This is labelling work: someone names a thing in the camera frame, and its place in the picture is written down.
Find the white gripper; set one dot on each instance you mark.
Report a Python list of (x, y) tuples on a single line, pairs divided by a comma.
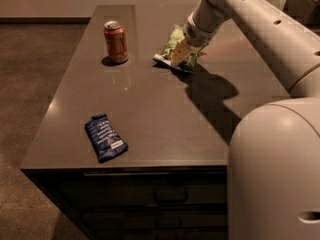
[(197, 34)]

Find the green jalapeno chip bag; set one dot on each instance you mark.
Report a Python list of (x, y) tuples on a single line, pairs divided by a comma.
[(177, 54)]

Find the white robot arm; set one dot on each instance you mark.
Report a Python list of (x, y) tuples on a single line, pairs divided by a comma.
[(273, 172)]

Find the blue rxbar blueberry bar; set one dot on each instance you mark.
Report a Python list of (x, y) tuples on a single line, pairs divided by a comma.
[(105, 141)]

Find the red soda can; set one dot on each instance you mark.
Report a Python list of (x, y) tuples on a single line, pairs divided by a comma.
[(115, 37)]

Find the snack box at corner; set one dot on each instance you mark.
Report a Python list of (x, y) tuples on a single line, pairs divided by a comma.
[(307, 12)]

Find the dark drawer cabinet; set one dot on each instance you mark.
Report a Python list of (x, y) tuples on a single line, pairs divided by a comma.
[(140, 204)]

